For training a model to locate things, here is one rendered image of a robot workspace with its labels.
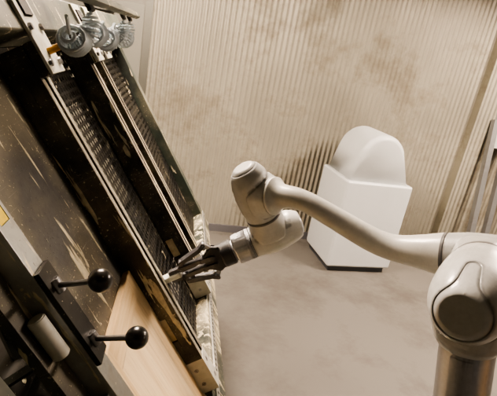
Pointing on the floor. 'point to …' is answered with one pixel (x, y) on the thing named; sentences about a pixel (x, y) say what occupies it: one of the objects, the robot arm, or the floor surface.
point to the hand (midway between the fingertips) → (170, 276)
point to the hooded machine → (362, 196)
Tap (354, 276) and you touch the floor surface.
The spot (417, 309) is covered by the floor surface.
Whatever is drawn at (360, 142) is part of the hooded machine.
